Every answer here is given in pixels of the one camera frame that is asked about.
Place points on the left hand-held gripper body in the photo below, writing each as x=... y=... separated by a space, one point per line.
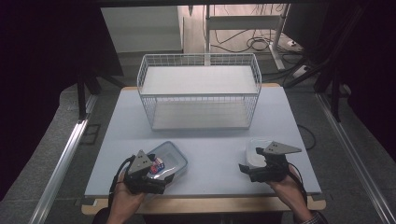
x=141 y=165

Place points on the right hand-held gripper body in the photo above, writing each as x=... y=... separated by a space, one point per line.
x=274 y=166

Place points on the white plastic container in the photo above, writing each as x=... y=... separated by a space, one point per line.
x=256 y=155

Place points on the clear container with blue-rimmed lid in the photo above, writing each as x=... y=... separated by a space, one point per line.
x=172 y=158

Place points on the person's right hand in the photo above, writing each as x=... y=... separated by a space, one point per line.
x=291 y=191

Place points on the person's left hand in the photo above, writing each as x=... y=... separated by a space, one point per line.
x=124 y=203

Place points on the pale blue table cover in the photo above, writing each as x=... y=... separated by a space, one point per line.
x=214 y=146

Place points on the plaid right sleeve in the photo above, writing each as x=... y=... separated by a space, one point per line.
x=316 y=218

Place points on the white power strip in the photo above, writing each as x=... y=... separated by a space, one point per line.
x=300 y=71

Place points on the black metal stand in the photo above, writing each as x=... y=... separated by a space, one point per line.
x=335 y=93
x=81 y=96

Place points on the white cabinet panel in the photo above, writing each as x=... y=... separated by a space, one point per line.
x=143 y=28

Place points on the aluminium floor rail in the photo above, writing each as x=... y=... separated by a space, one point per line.
x=351 y=149
x=62 y=165

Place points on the white desk frame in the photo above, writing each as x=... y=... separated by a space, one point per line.
x=243 y=22

